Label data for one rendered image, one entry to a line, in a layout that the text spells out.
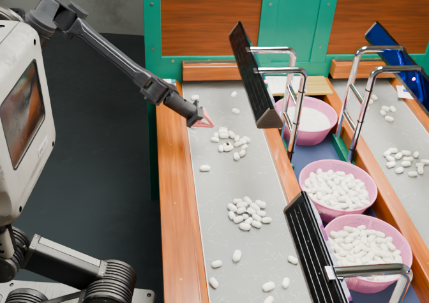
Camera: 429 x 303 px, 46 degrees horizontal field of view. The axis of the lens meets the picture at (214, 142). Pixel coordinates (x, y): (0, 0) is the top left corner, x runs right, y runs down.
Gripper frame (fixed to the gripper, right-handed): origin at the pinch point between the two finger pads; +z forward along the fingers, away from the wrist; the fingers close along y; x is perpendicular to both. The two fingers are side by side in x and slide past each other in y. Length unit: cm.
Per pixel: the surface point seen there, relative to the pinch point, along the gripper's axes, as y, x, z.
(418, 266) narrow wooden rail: -56, -24, 54
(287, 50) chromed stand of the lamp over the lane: 9.9, -36.0, 6.0
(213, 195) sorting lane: -23.0, 10.7, 7.5
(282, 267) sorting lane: -54, 1, 22
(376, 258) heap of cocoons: -51, -16, 46
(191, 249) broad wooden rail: -49, 14, -1
